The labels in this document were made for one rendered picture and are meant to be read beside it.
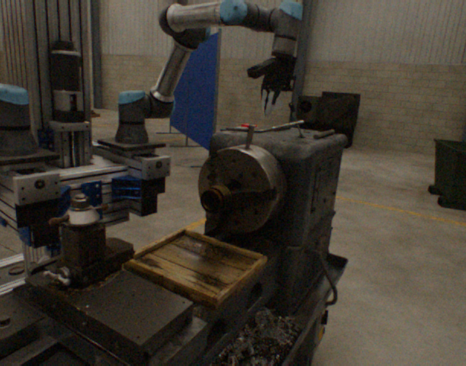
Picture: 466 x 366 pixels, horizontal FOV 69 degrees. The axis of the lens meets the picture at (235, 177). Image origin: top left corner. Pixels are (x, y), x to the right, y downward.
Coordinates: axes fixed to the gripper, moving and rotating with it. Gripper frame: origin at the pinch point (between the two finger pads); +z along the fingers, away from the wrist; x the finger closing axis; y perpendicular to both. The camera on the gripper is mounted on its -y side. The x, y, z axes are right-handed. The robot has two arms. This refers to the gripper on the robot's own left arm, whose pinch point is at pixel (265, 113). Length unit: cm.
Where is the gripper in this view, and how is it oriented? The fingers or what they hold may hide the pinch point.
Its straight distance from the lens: 120.0
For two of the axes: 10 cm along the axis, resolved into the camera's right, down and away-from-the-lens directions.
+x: -5.2, -3.5, 7.8
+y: 8.4, -0.3, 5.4
